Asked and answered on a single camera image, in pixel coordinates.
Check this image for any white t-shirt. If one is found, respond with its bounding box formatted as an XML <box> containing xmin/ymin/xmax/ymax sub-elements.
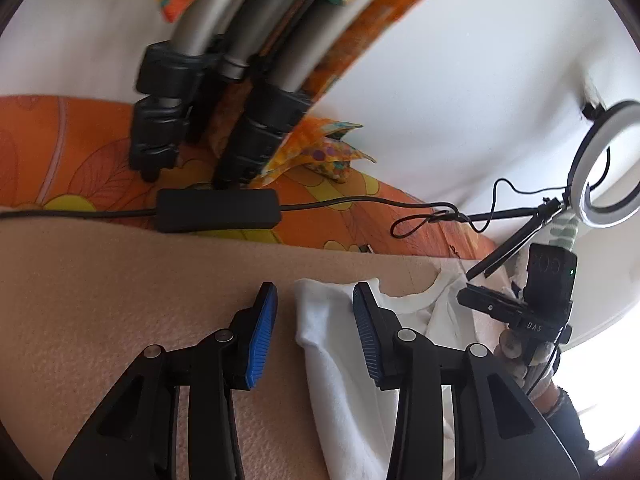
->
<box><xmin>292</xmin><ymin>272</ymin><xmax>523</xmax><ymax>480</ymax></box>

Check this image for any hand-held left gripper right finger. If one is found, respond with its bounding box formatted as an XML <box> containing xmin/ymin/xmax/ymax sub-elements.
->
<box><xmin>352</xmin><ymin>282</ymin><xmax>581</xmax><ymax>480</ymax></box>

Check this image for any folded silver tripod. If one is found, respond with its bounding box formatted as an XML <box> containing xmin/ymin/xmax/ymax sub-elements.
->
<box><xmin>129</xmin><ymin>0</ymin><xmax>321</xmax><ymax>191</ymax></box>

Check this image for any orange-brown leaning board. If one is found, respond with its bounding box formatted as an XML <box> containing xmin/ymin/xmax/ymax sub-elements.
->
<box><xmin>270</xmin><ymin>0</ymin><xmax>436</xmax><ymax>106</ymax></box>

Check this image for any orange floral bed sheet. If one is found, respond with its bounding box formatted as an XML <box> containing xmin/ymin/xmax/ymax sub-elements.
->
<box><xmin>0</xmin><ymin>95</ymin><xmax>501</xmax><ymax>261</ymax></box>

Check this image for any person's right hand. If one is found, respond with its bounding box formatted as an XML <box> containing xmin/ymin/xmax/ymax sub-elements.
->
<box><xmin>492</xmin><ymin>330</ymin><xmax>558</xmax><ymax>396</ymax></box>

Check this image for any black cable controller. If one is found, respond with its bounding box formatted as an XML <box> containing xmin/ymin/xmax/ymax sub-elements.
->
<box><xmin>156</xmin><ymin>188</ymin><xmax>281</xmax><ymax>233</ymax></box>

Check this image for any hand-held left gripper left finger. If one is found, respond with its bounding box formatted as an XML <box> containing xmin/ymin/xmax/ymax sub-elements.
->
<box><xmin>52</xmin><ymin>282</ymin><xmax>278</xmax><ymax>480</ymax></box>

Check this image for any white ring light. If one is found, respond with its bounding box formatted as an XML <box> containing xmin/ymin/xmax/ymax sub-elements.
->
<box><xmin>570</xmin><ymin>85</ymin><xmax>640</xmax><ymax>226</ymax></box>

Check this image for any black power cable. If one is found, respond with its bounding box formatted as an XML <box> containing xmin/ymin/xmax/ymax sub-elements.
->
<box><xmin>0</xmin><ymin>147</ymin><xmax>613</xmax><ymax>241</ymax></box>

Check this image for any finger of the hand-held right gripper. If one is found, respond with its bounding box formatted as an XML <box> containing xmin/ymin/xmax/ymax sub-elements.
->
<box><xmin>457</xmin><ymin>284</ymin><xmax>523</xmax><ymax>323</ymax></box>

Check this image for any small colourful cloth scrap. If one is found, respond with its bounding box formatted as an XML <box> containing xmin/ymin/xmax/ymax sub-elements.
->
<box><xmin>260</xmin><ymin>117</ymin><xmax>377</xmax><ymax>186</ymax></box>

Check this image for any black mini tripod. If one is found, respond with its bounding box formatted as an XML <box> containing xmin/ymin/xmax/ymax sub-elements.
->
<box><xmin>465</xmin><ymin>197</ymin><xmax>573</xmax><ymax>281</ymax></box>

